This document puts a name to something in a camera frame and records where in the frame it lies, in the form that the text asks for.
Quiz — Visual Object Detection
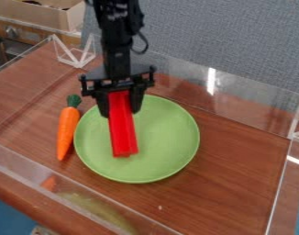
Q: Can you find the wooden shelf with knob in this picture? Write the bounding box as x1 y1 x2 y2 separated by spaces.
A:
0 17 81 46

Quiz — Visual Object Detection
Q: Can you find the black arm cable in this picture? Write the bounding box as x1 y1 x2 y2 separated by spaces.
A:
129 30 149 56

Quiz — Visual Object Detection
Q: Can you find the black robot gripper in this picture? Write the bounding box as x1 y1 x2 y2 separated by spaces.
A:
79 44 156 118

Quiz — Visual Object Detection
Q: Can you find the orange toy carrot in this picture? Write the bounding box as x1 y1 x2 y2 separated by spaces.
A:
56 95 81 161

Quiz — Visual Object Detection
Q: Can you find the cardboard box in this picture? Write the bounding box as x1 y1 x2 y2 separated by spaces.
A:
0 0 84 31

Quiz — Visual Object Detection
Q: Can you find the clear acrylic enclosure wall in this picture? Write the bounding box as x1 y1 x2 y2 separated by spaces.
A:
0 41 299 235

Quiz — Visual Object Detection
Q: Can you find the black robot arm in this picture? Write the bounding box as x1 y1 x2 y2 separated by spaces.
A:
79 0 156 118

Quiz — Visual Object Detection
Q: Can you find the clear acrylic corner bracket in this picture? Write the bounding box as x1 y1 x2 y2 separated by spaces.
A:
52 35 96 68

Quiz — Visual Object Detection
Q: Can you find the green round plate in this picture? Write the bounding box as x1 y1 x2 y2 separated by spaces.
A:
73 95 200 184

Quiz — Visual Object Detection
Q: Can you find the red plastic block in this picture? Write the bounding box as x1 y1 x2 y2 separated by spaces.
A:
108 91 139 157

